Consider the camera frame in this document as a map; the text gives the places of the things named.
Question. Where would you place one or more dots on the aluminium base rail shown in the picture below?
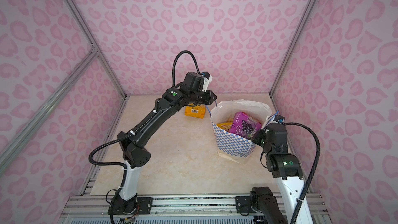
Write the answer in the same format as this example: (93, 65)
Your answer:
(165, 209)

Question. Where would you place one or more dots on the aluminium frame post right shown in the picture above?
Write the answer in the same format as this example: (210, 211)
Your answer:
(299, 30)

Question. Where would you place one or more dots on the purple snack bag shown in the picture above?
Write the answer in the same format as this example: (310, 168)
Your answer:
(245, 126)

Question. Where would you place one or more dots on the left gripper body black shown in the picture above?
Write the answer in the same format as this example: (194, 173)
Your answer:
(200, 97)

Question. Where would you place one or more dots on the aluminium frame rail left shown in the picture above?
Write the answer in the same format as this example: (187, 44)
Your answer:
(84, 27)

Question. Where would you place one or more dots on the aluminium diagonal frame bar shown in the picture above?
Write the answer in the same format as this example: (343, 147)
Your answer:
(21, 139)

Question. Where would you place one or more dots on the blue checkered paper bag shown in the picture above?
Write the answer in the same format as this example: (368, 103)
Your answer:
(231, 146)

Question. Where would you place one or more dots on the yellow snack bag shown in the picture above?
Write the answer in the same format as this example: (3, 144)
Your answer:
(225, 126)
(195, 111)

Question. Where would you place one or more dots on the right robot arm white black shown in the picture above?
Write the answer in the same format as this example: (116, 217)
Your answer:
(287, 173)

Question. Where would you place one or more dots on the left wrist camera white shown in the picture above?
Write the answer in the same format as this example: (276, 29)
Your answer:
(207, 78)

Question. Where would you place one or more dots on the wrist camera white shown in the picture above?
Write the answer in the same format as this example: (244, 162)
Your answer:
(279, 119)
(207, 78)

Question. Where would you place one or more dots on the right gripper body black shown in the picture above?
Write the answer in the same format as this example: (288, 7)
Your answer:
(261, 138)

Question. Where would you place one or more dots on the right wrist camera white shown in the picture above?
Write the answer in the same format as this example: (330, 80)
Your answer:
(279, 119)

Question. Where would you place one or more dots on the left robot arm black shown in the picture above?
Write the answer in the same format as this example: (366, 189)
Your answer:
(135, 154)

